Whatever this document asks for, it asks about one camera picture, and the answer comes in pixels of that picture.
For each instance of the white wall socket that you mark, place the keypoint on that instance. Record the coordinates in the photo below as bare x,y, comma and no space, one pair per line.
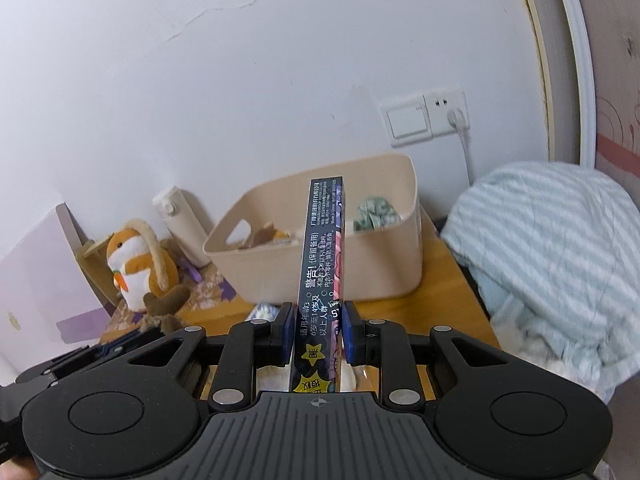
442,105

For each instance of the wooden stand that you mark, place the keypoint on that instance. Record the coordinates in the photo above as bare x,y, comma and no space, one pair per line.
92,265

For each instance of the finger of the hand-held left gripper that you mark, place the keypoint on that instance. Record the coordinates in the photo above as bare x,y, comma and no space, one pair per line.
55,374
120,345

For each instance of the floral purple table mat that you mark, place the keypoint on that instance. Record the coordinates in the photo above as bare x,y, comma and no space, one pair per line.
210,300

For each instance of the purple pen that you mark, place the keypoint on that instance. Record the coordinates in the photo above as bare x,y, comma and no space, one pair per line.
194,271

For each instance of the white power plug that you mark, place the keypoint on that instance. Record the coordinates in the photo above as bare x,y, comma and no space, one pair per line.
457,119

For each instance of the brown orange plush toy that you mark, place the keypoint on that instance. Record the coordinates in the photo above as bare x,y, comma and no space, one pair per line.
265,235

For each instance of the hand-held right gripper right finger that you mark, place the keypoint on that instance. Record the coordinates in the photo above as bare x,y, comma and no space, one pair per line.
351,335

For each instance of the lavender white board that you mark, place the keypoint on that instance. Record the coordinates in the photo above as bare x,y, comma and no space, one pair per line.
40,290

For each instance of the hamster plush with carrot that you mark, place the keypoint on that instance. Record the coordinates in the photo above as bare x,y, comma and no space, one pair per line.
135,265

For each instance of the white thermos bottle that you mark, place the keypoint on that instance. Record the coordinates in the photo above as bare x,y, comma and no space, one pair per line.
182,225

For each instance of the green plaid scrunchie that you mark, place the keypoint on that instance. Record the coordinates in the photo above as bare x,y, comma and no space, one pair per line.
377,215

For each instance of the white curved frame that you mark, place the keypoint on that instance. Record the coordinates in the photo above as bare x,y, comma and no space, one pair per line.
565,60

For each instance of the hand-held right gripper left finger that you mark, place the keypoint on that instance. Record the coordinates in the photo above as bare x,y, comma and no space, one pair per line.
286,332

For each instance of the white wall switch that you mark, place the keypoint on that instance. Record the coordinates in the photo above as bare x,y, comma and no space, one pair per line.
407,120

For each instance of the striped light blue blanket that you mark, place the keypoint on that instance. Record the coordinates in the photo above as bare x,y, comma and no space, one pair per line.
550,260

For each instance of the pink patterned panel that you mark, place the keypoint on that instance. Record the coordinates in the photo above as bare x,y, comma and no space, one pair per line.
617,85

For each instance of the dark patterned long box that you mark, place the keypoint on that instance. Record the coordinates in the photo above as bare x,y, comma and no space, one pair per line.
320,270

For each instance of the beige plastic container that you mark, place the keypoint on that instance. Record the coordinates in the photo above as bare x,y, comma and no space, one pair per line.
320,260

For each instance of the white blue tissue packet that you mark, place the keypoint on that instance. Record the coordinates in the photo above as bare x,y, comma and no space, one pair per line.
265,312

